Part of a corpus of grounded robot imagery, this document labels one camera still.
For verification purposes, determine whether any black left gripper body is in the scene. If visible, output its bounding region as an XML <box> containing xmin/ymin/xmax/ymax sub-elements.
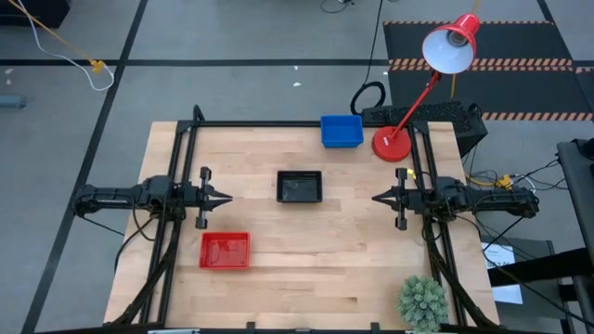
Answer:
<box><xmin>178</xmin><ymin>165</ymin><xmax>213</xmax><ymax>232</ymax></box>

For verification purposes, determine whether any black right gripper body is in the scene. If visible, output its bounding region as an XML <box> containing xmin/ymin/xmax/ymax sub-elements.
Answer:
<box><xmin>394</xmin><ymin>166</ymin><xmax>437</xmax><ymax>232</ymax></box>

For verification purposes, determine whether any red plastic basket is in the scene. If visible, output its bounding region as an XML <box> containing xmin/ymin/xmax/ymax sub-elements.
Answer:
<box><xmin>198</xmin><ymin>231</ymin><xmax>252</xmax><ymax>271</ymax></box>

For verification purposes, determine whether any blue plastic basket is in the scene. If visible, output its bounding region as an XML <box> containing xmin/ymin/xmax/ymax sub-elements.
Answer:
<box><xmin>319</xmin><ymin>114</ymin><xmax>365</xmax><ymax>149</ymax></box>

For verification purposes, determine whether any black plastic basket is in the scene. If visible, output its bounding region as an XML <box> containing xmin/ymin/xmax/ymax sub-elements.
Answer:
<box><xmin>276</xmin><ymin>169</ymin><xmax>324</xmax><ymax>204</ymax></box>

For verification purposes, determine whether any green artificial plant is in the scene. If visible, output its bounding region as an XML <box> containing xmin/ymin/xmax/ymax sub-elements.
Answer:
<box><xmin>395</xmin><ymin>275</ymin><xmax>450</xmax><ymax>334</ymax></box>

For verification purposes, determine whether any black perforated computer case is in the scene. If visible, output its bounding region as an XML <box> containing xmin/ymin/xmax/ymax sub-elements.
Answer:
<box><xmin>361</xmin><ymin>100</ymin><xmax>489</xmax><ymax>157</ymax></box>

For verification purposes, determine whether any white paper sheet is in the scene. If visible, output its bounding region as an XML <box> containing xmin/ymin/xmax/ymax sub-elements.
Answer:
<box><xmin>480</xmin><ymin>240</ymin><xmax>524</xmax><ymax>306</ymax></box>

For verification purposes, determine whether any black metal beam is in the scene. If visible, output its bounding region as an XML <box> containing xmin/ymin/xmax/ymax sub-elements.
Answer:
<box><xmin>486</xmin><ymin>247</ymin><xmax>594</xmax><ymax>288</ymax></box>

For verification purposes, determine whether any red desk lamp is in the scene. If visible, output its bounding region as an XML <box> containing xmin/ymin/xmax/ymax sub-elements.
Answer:
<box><xmin>370</xmin><ymin>12</ymin><xmax>482</xmax><ymax>163</ymax></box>

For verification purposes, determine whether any hazard striped floor mat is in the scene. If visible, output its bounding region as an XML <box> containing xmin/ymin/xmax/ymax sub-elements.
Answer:
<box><xmin>382</xmin><ymin>19</ymin><xmax>594</xmax><ymax>122</ymax></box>

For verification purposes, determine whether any black cabinet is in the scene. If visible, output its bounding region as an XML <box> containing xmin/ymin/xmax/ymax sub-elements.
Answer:
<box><xmin>556</xmin><ymin>137</ymin><xmax>594</xmax><ymax>261</ymax></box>

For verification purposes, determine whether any black floor box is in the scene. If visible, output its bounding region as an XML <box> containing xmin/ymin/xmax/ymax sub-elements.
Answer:
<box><xmin>0</xmin><ymin>0</ymin><xmax>71</xmax><ymax>29</ymax></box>

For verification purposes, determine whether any black aluminium table frame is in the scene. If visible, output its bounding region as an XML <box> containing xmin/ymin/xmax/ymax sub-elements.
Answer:
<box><xmin>104</xmin><ymin>104</ymin><xmax>500</xmax><ymax>334</ymax></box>

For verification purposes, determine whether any black power cable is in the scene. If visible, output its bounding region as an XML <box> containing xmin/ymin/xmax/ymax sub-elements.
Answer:
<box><xmin>349</xmin><ymin>0</ymin><xmax>388</xmax><ymax>116</ymax></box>

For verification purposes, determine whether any yellow hanging cable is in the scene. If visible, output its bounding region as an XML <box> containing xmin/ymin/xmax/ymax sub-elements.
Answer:
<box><xmin>6</xmin><ymin>0</ymin><xmax>107</xmax><ymax>75</ymax></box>
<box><xmin>450</xmin><ymin>0</ymin><xmax>480</xmax><ymax>101</ymax></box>

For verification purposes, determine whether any white floor cable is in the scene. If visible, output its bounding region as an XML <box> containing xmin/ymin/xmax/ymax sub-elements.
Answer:
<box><xmin>17</xmin><ymin>0</ymin><xmax>116</xmax><ymax>93</ymax></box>

